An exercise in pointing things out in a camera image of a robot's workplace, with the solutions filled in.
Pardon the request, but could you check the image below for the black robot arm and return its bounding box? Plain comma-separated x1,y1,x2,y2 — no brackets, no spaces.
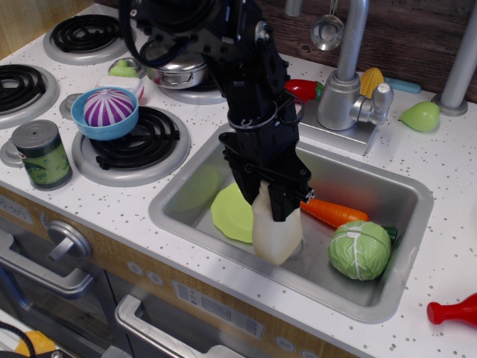
119,1,314,222

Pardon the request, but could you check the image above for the green plastic plate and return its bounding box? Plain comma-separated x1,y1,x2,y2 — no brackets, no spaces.
210,183,253,244

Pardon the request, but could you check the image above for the steel pot with lid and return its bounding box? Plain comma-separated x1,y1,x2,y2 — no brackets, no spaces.
146,51,209,90

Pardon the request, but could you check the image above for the orange toy carrot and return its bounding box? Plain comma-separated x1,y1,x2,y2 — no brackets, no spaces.
300,199,370,227

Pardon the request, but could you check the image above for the hanging silver ladle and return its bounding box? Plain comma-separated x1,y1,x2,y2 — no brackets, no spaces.
310,0,344,51

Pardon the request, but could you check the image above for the yellow toy corn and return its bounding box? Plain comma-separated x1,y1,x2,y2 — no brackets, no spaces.
360,67,385,98

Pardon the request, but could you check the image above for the back left stove burner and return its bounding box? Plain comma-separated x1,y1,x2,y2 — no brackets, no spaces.
43,14,127,66

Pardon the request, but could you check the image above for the light green toy vegetable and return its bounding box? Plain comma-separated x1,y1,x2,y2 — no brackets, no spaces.
108,60,139,78

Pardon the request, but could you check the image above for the red toy chili pepper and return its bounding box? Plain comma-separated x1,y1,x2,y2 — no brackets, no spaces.
285,79,324,104

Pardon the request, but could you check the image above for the front stove burner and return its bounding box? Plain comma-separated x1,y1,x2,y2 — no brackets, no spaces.
72,106,191,187

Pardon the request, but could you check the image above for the silver oven knob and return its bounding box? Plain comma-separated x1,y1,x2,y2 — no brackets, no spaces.
47,220,92,262

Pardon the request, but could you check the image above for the purple striped toy onion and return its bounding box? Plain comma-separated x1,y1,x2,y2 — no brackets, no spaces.
83,89,136,127

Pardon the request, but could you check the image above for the cream detergent bottle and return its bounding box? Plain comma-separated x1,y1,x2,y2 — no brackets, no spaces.
252,181,303,266

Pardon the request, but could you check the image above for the grey vertical post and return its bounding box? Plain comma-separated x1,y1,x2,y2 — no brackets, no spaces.
432,4,476,117

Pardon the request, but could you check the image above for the green label toy can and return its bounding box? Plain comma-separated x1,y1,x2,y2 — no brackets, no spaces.
11,119,72,190

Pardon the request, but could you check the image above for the white toy food block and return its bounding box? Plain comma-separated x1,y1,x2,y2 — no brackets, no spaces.
95,75,145,100

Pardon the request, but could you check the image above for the back right stove burner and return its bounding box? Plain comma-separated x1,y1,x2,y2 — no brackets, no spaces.
156,74,225,105

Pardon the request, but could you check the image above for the light blue toy utensil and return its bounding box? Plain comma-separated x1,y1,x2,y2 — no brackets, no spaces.
384,77,422,94

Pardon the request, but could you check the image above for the silver sink basin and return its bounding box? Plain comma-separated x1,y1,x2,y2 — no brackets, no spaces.
149,134,434,323

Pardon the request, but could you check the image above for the silver dishwasher handle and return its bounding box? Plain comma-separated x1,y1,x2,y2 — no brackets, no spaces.
115,295,242,358

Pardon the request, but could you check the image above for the green toy cabbage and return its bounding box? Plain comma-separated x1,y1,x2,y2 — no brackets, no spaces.
327,221,391,281

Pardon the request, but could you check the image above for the stove burner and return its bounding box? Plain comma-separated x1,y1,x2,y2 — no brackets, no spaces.
43,14,127,66
156,74,225,105
1,64,60,129
72,106,191,187

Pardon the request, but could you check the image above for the blue plastic bowl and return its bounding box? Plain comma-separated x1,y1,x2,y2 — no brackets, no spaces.
71,87,139,141

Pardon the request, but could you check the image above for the silver oven door handle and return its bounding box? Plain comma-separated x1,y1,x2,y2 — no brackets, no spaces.
1,230,95,299

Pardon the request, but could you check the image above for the silver toy faucet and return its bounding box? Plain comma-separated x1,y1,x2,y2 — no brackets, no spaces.
300,1,394,155

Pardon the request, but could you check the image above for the red toy bottle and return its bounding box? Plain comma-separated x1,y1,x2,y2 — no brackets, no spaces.
426,293,476,328

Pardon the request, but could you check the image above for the far left stove burner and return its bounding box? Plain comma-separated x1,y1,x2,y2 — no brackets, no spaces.
1,64,60,129

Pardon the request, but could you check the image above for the black cable and yellow cloth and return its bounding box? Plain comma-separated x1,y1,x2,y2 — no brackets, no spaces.
0,320,63,358

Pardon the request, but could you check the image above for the green toy pear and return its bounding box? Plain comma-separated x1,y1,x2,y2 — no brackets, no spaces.
399,101,440,132

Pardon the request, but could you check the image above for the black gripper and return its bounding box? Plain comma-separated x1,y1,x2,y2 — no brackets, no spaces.
219,100,315,222

